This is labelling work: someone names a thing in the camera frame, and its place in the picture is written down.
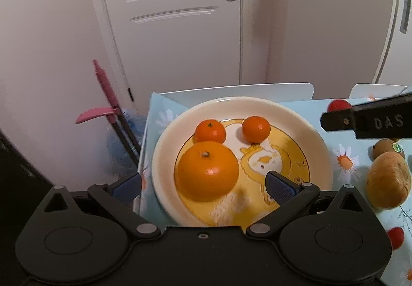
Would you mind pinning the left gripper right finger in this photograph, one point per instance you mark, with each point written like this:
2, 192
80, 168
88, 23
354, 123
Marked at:
292, 200

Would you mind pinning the white chair back right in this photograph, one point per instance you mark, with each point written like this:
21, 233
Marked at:
375, 91

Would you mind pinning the brown kiwi with sticker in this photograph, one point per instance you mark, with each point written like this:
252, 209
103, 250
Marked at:
386, 145

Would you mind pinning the large orange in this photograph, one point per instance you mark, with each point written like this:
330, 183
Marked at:
206, 171

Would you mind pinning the blue plastic bag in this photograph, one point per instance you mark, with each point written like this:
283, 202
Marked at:
123, 155

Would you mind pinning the red cherry tomato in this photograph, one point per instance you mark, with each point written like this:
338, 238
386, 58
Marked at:
338, 105
396, 237

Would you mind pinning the large yellowish red apple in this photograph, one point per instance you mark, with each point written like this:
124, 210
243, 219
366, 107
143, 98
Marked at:
388, 181

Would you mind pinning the white chair back left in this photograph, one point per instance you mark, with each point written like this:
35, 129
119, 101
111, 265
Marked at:
282, 92

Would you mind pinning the white chair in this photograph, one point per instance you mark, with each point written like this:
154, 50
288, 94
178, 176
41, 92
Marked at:
375, 91
282, 92

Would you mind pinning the oval cream yellow dish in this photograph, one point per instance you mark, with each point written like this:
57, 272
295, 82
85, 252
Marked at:
294, 149

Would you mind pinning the pink handled broom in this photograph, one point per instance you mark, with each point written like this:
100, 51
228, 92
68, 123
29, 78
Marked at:
111, 113

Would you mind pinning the white panel door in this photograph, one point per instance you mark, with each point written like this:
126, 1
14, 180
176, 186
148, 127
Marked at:
173, 45

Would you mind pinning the white wardrobe door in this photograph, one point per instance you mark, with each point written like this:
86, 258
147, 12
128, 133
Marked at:
395, 63

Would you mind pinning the small mandarin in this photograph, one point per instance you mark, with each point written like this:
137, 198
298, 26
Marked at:
210, 130
255, 129

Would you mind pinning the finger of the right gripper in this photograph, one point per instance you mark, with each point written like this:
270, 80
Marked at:
340, 120

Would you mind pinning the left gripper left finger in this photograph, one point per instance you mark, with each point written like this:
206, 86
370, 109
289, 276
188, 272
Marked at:
116, 198

